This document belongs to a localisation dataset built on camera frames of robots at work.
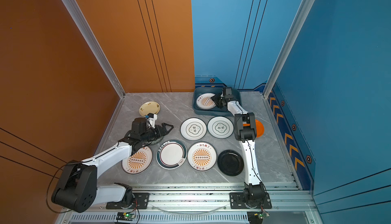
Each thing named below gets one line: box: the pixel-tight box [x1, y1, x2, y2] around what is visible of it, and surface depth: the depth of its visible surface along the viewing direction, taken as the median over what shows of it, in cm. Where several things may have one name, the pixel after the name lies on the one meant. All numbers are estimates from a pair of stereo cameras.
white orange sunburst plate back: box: [196, 92, 217, 110], surface depth 117 cm
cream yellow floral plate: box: [138, 100, 161, 117], surface depth 114 cm
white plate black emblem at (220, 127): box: [207, 116, 235, 139], surface depth 101 cm
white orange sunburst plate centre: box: [187, 141, 218, 173], surface depth 89 cm
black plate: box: [217, 149, 245, 177], surface depth 86 cm
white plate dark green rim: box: [155, 139, 188, 170], surface depth 89 cm
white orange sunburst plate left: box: [121, 145, 154, 176], surface depth 86 cm
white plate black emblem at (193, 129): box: [179, 117, 208, 142], surface depth 101 cm
